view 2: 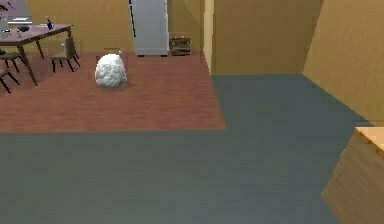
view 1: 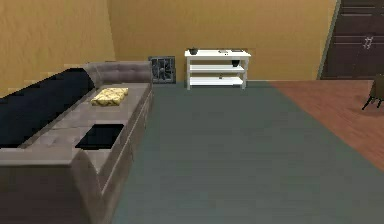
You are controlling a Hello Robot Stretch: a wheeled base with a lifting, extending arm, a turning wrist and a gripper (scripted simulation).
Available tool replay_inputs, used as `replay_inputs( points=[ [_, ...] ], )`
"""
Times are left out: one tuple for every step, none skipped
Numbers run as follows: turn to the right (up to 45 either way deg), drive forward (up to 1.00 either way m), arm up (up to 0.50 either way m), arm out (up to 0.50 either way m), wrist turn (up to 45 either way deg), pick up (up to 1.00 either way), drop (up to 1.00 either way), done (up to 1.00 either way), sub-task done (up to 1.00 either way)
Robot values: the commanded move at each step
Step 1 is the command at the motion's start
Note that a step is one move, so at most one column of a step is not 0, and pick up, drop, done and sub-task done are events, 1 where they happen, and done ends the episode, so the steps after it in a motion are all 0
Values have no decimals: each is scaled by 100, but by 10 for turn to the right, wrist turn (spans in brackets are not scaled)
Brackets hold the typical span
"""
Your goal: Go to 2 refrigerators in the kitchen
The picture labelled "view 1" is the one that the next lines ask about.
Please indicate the white shelf table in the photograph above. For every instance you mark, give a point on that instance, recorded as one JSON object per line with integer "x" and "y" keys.
{"x": 216, "y": 68}

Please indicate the black bowl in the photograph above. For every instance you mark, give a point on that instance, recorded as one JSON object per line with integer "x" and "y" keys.
{"x": 193, "y": 51}

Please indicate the black cup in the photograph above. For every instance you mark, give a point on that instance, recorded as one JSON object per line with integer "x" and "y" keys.
{"x": 235, "y": 63}

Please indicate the grey flat remote control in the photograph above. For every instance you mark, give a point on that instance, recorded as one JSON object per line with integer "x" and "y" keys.
{"x": 222, "y": 51}

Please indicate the dark flat book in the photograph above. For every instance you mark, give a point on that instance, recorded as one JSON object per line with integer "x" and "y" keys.
{"x": 237, "y": 50}

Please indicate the yellow patterned cushion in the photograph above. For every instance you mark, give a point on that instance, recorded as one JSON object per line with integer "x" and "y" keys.
{"x": 110, "y": 96}

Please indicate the grey brown sofa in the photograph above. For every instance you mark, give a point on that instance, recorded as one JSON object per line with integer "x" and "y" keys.
{"x": 110, "y": 133}

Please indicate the black square cushion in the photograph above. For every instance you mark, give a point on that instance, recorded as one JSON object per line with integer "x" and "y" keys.
{"x": 100, "y": 136}

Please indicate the black sofa back cushion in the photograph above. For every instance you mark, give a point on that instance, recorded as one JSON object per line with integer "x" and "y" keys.
{"x": 40, "y": 103}

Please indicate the dark brown room door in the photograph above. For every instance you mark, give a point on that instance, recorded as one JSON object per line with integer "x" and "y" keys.
{"x": 356, "y": 40}

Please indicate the brown chair black legs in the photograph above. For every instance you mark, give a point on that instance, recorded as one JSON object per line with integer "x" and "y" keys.
{"x": 376, "y": 91}

